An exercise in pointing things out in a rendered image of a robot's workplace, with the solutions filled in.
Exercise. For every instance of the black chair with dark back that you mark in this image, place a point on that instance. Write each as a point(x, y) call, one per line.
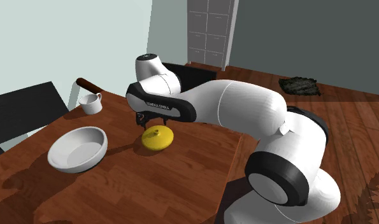
point(194, 77)

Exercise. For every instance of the brown wooden table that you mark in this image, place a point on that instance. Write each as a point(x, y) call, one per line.
point(130, 183)

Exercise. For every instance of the white drawer cabinet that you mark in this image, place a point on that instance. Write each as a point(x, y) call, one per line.
point(209, 31)

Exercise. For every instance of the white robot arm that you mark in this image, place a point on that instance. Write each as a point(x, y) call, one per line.
point(248, 108)

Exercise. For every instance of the dark shaggy floor mat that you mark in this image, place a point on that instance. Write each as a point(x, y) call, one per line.
point(299, 86)

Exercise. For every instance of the white chair with brown rail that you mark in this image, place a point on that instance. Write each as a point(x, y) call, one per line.
point(85, 84)

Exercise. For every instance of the white mug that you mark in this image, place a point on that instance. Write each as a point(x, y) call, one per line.
point(91, 105)

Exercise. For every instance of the white bowl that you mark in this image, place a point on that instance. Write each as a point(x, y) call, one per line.
point(79, 149)

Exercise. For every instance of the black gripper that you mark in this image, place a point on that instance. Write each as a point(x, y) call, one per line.
point(149, 117)

